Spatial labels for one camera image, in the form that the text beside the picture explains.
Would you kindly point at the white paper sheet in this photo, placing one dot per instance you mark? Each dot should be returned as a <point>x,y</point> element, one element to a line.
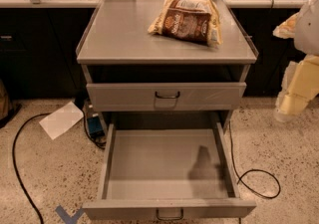
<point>60,121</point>

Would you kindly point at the brown bag at left edge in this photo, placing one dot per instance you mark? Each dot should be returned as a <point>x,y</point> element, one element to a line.
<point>7,109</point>

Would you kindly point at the brown yellow snack bag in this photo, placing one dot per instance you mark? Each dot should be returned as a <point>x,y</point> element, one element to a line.
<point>189,20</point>

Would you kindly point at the blue tape floor mark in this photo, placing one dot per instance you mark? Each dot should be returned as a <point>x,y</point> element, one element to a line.
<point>69,219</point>

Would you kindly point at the grey drawer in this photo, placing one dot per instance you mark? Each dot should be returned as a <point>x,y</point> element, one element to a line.
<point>149,97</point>
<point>167,175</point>

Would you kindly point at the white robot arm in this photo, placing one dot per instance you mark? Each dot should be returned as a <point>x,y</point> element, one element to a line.
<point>303,28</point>

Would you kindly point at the grey top drawer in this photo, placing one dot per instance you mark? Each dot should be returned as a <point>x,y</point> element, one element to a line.
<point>149,97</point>

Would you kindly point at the grey metal drawer cabinet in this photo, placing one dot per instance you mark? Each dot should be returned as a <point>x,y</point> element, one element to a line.
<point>117,48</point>

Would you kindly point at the blue power box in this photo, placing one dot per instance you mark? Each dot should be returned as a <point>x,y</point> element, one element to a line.
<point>94,126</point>

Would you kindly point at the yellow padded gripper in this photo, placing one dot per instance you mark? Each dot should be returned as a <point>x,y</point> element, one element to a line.
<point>308,30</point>

